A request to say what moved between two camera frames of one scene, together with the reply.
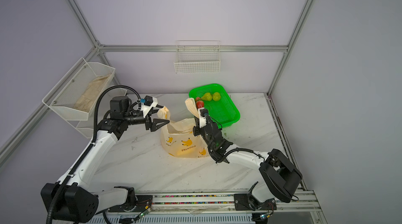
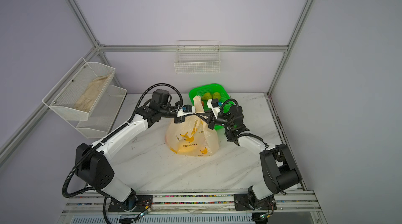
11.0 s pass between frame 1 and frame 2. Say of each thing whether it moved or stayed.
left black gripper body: moved
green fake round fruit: stayed
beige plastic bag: moved
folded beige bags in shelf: stayed
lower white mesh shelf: stayed
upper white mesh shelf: stayed
